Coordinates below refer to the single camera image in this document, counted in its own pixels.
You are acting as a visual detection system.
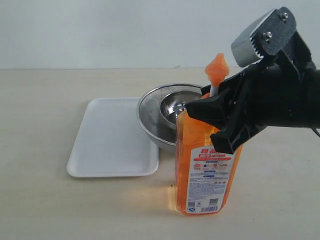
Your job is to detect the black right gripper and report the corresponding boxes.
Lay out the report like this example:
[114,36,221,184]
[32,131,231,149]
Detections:
[185,32,320,155]

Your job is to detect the orange pump soap bottle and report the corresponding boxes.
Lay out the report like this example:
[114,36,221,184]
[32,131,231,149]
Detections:
[173,52,244,217]

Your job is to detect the small stainless steel bowl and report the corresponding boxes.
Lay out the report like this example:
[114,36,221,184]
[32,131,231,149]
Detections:
[159,90,202,131]

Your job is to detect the large steel mesh strainer bowl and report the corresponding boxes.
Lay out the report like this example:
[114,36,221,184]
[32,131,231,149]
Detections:
[136,83,202,153]

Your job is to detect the white rectangular plastic tray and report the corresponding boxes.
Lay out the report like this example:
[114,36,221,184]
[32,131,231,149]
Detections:
[66,97,159,178]

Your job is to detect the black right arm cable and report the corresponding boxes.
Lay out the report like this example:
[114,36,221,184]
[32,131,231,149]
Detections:
[309,124,320,138]

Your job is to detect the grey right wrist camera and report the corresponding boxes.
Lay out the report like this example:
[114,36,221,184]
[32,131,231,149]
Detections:
[231,6,297,68]

